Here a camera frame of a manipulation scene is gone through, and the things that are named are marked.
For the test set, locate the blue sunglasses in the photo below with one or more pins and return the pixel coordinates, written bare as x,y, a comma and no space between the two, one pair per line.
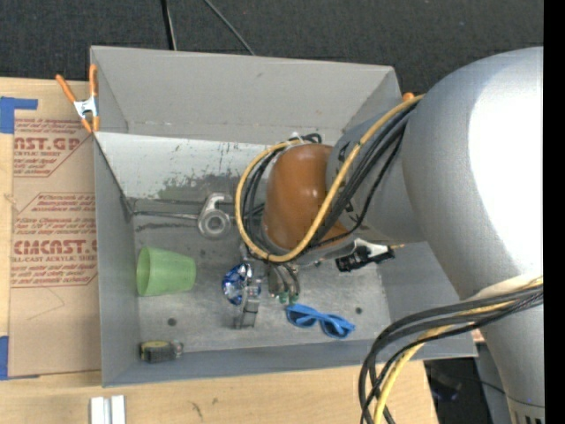
329,323

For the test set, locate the grey metal bin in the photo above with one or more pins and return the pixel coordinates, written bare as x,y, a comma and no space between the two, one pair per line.
198,316

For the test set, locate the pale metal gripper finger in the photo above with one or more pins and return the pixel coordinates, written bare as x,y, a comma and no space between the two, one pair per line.
238,318
252,312

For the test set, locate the yellow and black tape measure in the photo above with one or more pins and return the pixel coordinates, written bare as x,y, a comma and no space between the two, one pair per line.
158,351

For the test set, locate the green plastic cup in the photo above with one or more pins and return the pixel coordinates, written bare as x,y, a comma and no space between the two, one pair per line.
165,272

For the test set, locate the black cylinder on white bracket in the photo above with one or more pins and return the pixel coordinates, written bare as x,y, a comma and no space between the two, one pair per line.
358,256

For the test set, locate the brown cardboard board, red print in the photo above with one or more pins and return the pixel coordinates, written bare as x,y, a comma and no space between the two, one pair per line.
48,316

